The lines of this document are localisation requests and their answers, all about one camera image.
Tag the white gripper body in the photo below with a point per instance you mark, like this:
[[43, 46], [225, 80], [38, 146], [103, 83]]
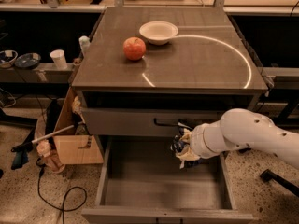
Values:
[[198, 141]]

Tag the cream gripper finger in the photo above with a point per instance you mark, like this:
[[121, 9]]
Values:
[[187, 157], [186, 136]]

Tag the blue chip bag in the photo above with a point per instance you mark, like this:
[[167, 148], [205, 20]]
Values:
[[177, 144]]

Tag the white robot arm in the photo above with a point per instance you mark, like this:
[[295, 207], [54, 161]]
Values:
[[237, 129]]

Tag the open grey middle drawer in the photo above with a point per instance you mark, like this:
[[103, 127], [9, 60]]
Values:
[[141, 183]]

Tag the grey drawer cabinet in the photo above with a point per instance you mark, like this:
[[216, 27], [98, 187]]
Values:
[[205, 67]]

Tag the closed grey top drawer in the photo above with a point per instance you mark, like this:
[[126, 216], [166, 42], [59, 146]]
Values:
[[143, 122]]

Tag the black chair leg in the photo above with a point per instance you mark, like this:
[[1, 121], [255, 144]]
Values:
[[268, 175]]

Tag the red apple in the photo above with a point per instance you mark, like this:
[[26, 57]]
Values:
[[134, 48]]

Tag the white bowl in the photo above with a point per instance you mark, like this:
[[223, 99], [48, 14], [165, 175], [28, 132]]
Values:
[[158, 32]]

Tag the cardboard box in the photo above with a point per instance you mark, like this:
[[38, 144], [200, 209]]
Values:
[[73, 148]]

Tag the white plastic bottle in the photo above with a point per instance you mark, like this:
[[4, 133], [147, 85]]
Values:
[[84, 43]]

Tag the white paper cup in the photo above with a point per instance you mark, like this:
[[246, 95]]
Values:
[[59, 59]]

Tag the grey side shelf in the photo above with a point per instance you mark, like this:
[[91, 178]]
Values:
[[44, 73]]

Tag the dark blue plate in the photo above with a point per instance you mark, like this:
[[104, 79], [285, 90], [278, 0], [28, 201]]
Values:
[[28, 61]]

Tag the small patterned bowl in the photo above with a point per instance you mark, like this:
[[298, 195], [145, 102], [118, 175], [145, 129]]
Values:
[[7, 58]]

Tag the white-handled broom stick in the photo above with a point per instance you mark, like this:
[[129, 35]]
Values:
[[35, 141]]

